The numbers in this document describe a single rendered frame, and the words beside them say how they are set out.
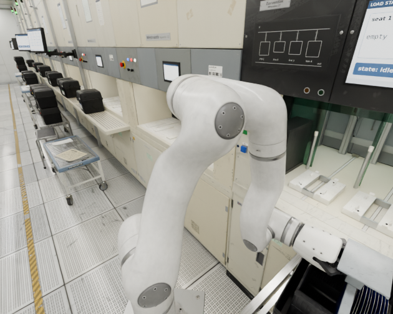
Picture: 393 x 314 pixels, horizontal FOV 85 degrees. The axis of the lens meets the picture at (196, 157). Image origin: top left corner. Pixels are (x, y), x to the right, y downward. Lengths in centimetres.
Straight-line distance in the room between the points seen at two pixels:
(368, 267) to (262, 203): 28
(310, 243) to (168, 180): 43
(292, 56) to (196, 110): 64
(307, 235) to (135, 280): 46
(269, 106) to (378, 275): 46
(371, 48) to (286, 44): 27
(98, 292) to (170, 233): 153
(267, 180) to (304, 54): 50
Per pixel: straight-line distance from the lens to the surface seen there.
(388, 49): 83
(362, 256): 72
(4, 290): 234
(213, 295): 182
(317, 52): 89
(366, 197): 135
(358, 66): 84
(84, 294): 201
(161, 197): 44
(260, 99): 46
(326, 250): 69
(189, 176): 42
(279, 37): 96
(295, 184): 129
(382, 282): 69
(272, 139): 51
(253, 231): 62
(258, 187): 60
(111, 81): 374
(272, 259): 139
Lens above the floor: 159
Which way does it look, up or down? 28 degrees down
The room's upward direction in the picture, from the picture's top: 1 degrees counter-clockwise
